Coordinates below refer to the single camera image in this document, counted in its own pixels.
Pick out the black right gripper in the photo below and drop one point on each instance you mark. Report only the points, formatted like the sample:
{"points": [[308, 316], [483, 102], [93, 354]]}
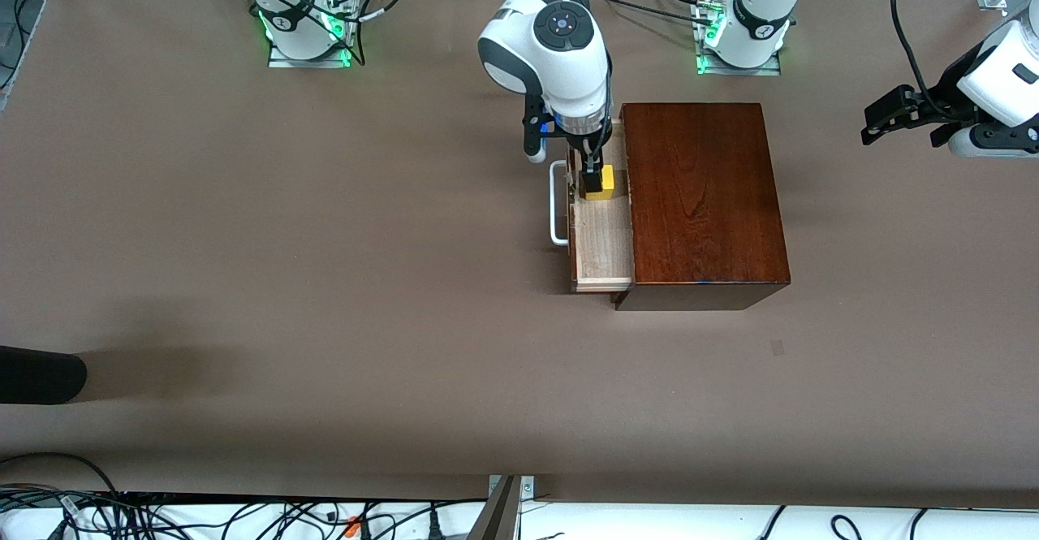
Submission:
{"points": [[592, 145]]}

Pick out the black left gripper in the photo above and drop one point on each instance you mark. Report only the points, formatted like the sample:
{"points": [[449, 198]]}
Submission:
{"points": [[944, 92]]}

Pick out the yellow block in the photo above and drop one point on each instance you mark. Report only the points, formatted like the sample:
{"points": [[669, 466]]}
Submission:
{"points": [[608, 183]]}

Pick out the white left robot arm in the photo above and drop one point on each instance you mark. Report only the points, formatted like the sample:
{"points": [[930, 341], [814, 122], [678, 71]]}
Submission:
{"points": [[755, 12]]}

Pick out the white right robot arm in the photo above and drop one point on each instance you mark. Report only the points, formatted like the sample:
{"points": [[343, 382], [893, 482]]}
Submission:
{"points": [[560, 61]]}

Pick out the dark wooden drawer cabinet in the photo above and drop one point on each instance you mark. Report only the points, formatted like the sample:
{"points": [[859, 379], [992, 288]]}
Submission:
{"points": [[706, 199]]}

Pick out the black ribbed cylinder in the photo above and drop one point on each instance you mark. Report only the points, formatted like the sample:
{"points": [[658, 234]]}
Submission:
{"points": [[40, 373]]}

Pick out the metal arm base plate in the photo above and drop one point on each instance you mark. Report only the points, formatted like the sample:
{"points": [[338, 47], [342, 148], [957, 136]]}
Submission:
{"points": [[308, 62], [739, 71]]}

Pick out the small metal bracket plate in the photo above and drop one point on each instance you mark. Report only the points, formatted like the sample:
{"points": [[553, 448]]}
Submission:
{"points": [[528, 487]]}

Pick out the dark camera mount strut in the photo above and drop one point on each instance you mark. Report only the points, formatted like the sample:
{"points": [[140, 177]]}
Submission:
{"points": [[497, 520]]}

